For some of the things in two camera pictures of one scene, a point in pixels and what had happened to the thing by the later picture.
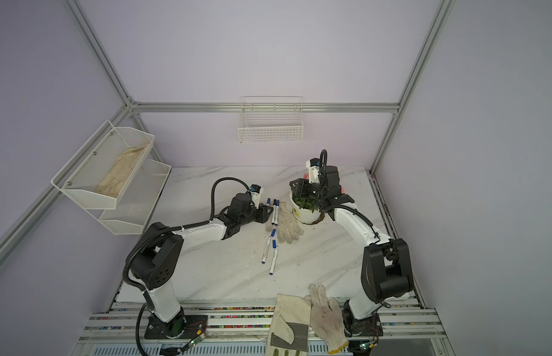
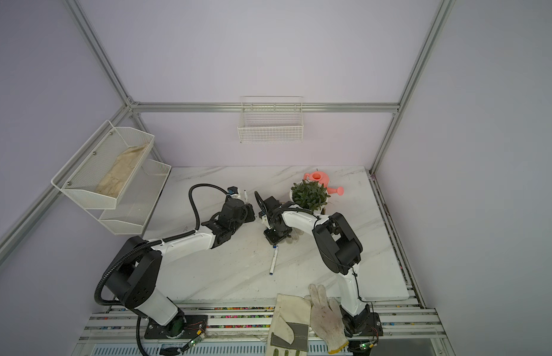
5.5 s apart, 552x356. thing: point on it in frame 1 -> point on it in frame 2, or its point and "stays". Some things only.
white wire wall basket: [271, 119] stays
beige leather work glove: [288, 334] stays
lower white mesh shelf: [138, 202] stays
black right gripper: [300, 186] -> [273, 240]
